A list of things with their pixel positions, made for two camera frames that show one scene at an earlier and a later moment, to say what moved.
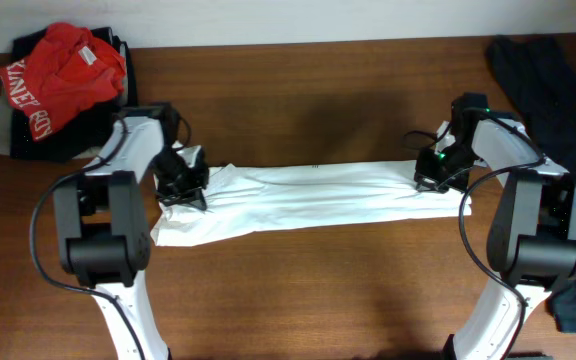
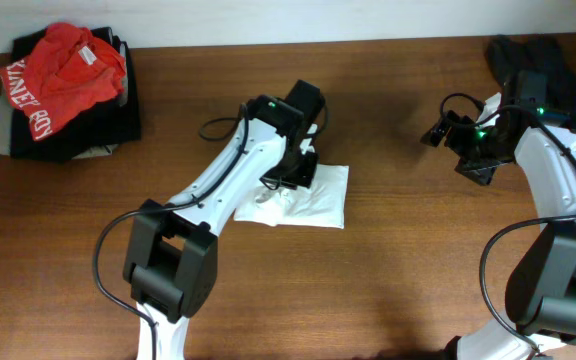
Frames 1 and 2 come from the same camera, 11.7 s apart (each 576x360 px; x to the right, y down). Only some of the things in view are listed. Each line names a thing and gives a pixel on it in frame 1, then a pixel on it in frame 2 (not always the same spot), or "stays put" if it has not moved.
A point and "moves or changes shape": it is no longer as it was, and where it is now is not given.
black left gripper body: x=180 y=180 → x=298 y=168
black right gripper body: x=447 y=170 → x=478 y=150
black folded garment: x=85 y=132 stays put
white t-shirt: x=265 y=198 moves or changes shape
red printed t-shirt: x=66 y=71 stays put
